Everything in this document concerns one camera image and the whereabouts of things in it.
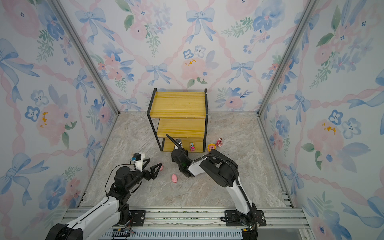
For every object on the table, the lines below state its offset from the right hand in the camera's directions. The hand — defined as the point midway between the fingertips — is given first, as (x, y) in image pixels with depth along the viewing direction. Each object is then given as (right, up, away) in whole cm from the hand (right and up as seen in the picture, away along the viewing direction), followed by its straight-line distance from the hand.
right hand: (176, 147), depth 98 cm
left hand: (-9, -6, -16) cm, 19 cm away
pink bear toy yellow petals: (+23, +1, -3) cm, 23 cm away
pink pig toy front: (0, -16, -12) cm, 20 cm away
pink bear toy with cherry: (+28, +3, -1) cm, 28 cm away
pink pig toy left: (-5, -9, -19) cm, 22 cm away
